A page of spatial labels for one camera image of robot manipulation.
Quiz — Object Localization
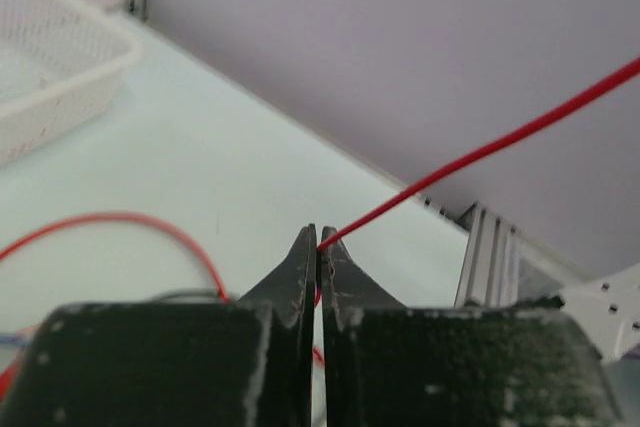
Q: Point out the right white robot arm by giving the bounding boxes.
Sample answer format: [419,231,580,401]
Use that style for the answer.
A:
[319,221,639,426]

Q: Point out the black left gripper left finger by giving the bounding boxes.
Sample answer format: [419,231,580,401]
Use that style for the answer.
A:
[1,225,317,426]

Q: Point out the thick red ethernet cable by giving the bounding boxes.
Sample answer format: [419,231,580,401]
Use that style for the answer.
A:
[0,56,640,388]

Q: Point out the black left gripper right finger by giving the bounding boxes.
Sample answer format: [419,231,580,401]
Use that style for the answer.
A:
[320,227,622,426]

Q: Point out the right white plastic basket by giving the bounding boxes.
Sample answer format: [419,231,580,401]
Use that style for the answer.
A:
[1,0,142,163]

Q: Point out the aluminium frame post right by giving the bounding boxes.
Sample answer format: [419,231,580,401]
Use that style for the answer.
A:
[454,203,520,307]

